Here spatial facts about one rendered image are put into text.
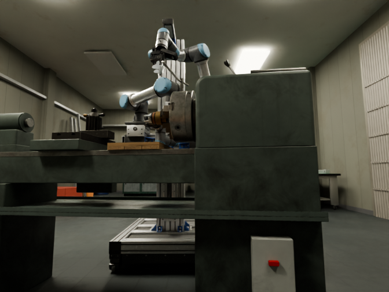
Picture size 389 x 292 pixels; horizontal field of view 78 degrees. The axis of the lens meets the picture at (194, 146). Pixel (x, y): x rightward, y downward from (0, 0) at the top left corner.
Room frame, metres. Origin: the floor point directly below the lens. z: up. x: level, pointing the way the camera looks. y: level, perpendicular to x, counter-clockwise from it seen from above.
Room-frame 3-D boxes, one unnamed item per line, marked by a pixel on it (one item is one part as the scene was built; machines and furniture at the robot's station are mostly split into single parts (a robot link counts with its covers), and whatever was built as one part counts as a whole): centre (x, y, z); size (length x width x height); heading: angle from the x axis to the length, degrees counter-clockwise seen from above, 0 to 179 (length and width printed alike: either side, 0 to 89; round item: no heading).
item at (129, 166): (1.52, 0.42, 0.77); 2.10 x 0.34 x 0.18; 82
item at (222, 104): (1.44, -0.33, 1.06); 0.59 x 0.48 x 0.39; 82
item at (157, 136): (1.78, 0.24, 0.98); 0.11 x 0.08 x 0.11; 144
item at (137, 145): (1.50, 0.32, 0.89); 0.36 x 0.30 x 0.04; 172
